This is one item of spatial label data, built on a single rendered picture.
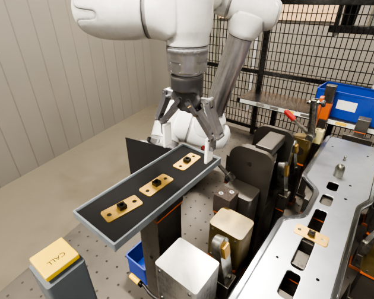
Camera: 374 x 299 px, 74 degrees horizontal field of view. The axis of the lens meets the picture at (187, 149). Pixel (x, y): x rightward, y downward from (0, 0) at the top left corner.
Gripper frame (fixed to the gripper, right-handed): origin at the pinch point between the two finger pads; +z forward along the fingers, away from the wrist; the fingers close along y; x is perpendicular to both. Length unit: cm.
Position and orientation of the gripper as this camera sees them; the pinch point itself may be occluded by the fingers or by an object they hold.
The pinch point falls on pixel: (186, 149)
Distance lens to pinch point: 66.7
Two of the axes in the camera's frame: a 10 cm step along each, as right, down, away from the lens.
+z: 0.0, 8.6, 5.1
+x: 5.9, -4.1, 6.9
